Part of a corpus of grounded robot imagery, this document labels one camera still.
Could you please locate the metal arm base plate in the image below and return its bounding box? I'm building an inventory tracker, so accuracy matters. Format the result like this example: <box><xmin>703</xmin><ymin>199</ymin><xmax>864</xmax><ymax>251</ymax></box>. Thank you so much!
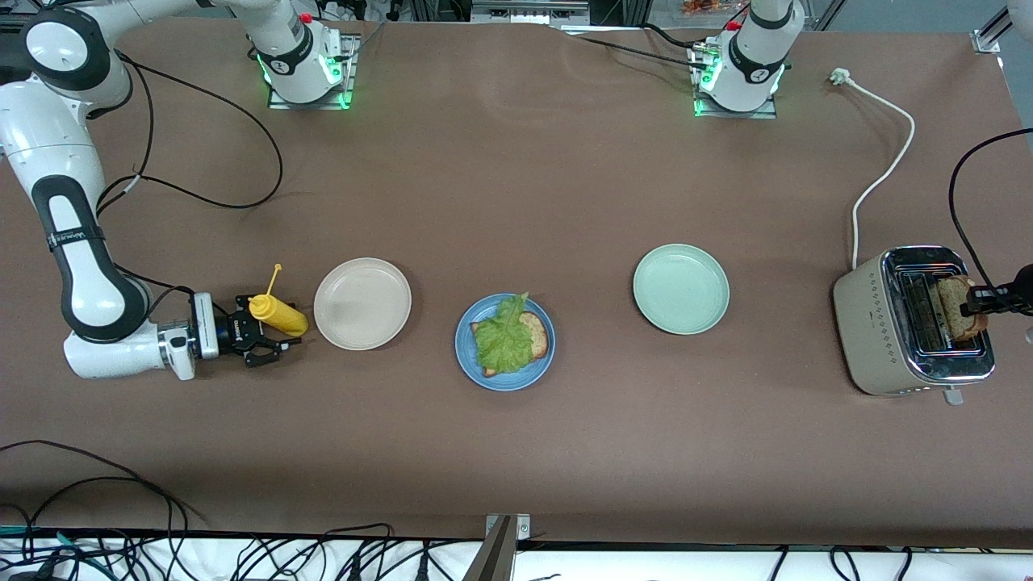
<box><xmin>266</xmin><ymin>34</ymin><xmax>360</xmax><ymax>110</ymax></box>
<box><xmin>690</xmin><ymin>44</ymin><xmax>777</xmax><ymax>119</ymax></box>

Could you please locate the beige plate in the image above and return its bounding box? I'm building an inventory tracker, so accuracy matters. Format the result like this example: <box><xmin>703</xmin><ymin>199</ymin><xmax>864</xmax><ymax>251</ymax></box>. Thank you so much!
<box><xmin>313</xmin><ymin>257</ymin><xmax>412</xmax><ymax>351</ymax></box>

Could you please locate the pale green plate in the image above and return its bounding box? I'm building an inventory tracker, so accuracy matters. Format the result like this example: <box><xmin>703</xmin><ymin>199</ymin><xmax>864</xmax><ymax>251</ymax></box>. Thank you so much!
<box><xmin>633</xmin><ymin>244</ymin><xmax>730</xmax><ymax>336</ymax></box>

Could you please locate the aluminium corner bracket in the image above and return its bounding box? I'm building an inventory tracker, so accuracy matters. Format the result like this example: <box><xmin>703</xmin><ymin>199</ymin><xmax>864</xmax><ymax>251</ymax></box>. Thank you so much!
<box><xmin>971</xmin><ymin>8</ymin><xmax>1014</xmax><ymax>56</ymax></box>

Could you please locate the beige chrome toaster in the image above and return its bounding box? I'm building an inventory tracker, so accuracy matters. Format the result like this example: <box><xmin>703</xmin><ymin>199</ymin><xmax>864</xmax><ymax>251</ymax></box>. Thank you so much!
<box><xmin>832</xmin><ymin>246</ymin><xmax>996</xmax><ymax>404</ymax></box>

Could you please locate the white toaster power cable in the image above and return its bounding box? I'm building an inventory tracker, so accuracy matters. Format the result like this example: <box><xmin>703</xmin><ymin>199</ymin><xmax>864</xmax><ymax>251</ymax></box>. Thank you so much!
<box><xmin>831</xmin><ymin>69</ymin><xmax>917</xmax><ymax>271</ymax></box>

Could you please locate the yellow mustard squeeze bottle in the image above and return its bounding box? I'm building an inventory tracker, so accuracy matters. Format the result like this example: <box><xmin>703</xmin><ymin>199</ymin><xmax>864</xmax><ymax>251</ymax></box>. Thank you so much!
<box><xmin>248</xmin><ymin>263</ymin><xmax>309</xmax><ymax>338</ymax></box>

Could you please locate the thin black loose cable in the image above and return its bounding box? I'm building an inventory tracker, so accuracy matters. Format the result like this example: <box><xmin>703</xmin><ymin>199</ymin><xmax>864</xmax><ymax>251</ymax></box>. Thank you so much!
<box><xmin>0</xmin><ymin>440</ymin><xmax>203</xmax><ymax>533</ymax></box>

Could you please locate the aluminium profile post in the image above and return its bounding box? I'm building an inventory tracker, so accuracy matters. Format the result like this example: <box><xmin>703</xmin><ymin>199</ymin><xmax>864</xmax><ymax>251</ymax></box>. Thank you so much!
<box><xmin>464</xmin><ymin>514</ymin><xmax>531</xmax><ymax>581</ymax></box>

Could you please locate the green lettuce leaf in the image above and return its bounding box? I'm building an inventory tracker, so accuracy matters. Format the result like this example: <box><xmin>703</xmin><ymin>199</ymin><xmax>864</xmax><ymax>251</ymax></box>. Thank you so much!
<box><xmin>475</xmin><ymin>292</ymin><xmax>537</xmax><ymax>374</ymax></box>

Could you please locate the black base power cable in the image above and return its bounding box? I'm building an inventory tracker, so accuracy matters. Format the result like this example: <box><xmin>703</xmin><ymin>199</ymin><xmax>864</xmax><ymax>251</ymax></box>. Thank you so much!
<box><xmin>561</xmin><ymin>23</ymin><xmax>711</xmax><ymax>69</ymax></box>

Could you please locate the brown bread slice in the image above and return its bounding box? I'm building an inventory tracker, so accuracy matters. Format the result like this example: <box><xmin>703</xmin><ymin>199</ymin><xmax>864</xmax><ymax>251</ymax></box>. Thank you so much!
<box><xmin>470</xmin><ymin>311</ymin><xmax>552</xmax><ymax>378</ymax></box>
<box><xmin>936</xmin><ymin>276</ymin><xmax>989</xmax><ymax>341</ymax></box>

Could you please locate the grey power strip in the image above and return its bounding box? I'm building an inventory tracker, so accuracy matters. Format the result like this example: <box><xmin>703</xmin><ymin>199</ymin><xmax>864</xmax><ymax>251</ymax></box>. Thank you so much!
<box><xmin>470</xmin><ymin>0</ymin><xmax>592</xmax><ymax>27</ymax></box>

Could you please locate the blue plate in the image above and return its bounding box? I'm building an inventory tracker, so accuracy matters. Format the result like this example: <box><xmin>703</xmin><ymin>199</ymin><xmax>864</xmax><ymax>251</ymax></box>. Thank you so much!
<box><xmin>454</xmin><ymin>293</ymin><xmax>556</xmax><ymax>392</ymax></box>

